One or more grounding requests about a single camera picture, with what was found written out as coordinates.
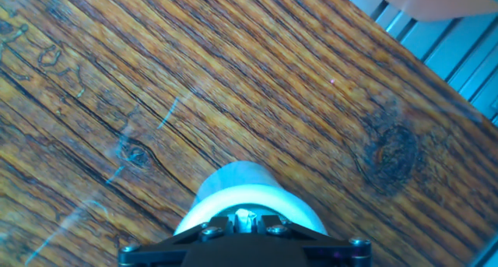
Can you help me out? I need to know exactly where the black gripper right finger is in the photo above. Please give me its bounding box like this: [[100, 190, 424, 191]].
[[258, 215, 373, 267]]

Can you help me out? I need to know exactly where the orange square bin grey rim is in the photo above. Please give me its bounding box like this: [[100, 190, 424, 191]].
[[367, 0, 498, 22]]

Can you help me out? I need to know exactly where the wood grain board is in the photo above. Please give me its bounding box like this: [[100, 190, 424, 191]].
[[0, 0, 498, 267]]

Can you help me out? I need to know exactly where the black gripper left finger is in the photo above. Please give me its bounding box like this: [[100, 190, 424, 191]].
[[117, 215, 234, 267]]

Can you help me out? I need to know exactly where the round white swing-lid trash can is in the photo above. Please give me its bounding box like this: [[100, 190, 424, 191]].
[[174, 160, 328, 237]]

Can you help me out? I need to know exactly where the white paper ball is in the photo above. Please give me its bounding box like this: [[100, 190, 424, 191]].
[[234, 208, 258, 234]]

